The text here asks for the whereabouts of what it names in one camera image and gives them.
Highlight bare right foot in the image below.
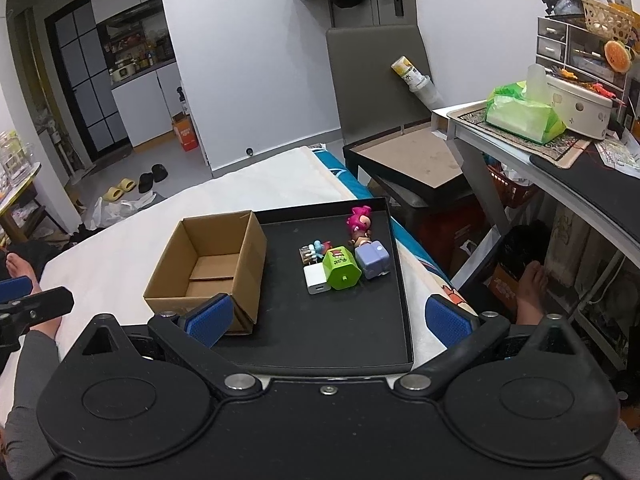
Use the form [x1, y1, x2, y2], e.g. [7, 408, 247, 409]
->
[516, 261, 548, 325]

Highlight blue monster beer mug figurine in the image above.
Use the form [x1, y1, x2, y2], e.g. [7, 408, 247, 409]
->
[298, 240, 332, 266]

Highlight patterned desk mat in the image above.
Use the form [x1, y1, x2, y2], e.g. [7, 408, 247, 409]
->
[446, 104, 592, 170]

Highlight white round container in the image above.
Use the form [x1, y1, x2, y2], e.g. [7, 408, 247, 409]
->
[546, 75, 613, 141]

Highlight bare left foot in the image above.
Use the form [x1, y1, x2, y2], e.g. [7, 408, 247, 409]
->
[4, 251, 62, 340]

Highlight pink dinosaur hood figurine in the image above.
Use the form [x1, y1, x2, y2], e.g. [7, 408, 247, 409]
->
[346, 206, 371, 247]

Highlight black slipper pair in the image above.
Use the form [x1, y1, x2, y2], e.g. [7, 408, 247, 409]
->
[138, 164, 168, 194]

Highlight orange cardboard box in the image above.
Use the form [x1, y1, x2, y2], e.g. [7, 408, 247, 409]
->
[171, 113, 198, 152]

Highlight white charger block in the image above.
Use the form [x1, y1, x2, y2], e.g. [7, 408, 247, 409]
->
[303, 262, 331, 295]

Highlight lilac cube toy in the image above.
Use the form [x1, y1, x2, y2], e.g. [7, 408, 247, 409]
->
[355, 240, 390, 280]

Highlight black shallow tray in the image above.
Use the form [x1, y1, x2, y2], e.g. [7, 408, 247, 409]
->
[214, 198, 413, 377]

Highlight green hexagonal toy box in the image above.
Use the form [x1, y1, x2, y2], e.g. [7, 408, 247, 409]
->
[322, 246, 361, 290]

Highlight yellow slipper pair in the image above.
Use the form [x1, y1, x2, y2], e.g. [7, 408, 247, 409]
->
[102, 178, 137, 203]

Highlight bare foot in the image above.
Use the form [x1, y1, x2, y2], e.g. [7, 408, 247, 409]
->
[516, 261, 548, 325]
[4, 251, 62, 340]

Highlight brown cardboard box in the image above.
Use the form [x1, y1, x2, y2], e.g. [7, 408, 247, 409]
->
[143, 211, 267, 335]

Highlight grey drawer organizer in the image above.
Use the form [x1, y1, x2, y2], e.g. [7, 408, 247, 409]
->
[536, 18, 626, 98]

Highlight woven basket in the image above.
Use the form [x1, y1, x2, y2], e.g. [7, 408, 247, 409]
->
[582, 0, 636, 44]

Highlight green tissue pack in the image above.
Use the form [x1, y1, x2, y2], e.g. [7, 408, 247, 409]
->
[485, 81, 566, 144]

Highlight yellow white bottle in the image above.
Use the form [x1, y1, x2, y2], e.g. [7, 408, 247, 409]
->
[390, 56, 444, 110]

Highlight black box lid with cardboard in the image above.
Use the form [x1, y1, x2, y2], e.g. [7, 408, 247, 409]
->
[343, 122, 472, 210]

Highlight white plastic bag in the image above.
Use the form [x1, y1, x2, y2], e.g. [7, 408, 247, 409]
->
[84, 191, 163, 231]

